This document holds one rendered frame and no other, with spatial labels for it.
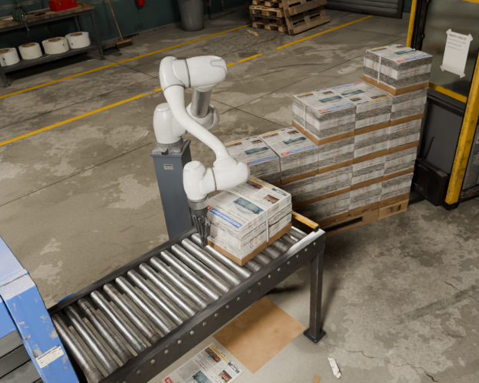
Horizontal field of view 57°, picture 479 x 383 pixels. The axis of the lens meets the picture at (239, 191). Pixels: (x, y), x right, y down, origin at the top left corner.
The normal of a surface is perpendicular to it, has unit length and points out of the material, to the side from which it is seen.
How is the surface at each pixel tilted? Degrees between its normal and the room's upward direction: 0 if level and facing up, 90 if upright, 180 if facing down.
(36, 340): 90
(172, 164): 90
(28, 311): 90
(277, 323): 0
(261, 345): 0
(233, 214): 2
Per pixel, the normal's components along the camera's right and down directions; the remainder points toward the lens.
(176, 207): -0.18, 0.55
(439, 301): -0.07, -0.83
